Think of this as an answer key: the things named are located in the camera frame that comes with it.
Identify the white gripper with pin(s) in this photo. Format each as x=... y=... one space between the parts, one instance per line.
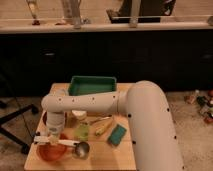
x=54 y=132

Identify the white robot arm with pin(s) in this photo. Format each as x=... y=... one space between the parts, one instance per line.
x=151 y=124

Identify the dark maroon bowl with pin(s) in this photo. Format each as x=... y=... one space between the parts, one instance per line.
x=44 y=118

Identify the red orange bowl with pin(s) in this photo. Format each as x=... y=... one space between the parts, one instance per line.
x=52 y=151

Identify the white paper cup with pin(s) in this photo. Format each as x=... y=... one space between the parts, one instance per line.
x=80 y=115

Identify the green translucent cup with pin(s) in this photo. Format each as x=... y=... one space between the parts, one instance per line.
x=81 y=132

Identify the silver metal measuring cup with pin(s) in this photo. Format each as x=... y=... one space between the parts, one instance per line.
x=81 y=150

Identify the green plastic tray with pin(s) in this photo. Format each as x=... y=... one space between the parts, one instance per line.
x=83 y=85

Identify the metal spoon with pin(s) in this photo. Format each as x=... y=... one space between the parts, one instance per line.
x=99 y=119

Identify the green sponge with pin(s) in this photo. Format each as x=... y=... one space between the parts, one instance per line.
x=116 y=135

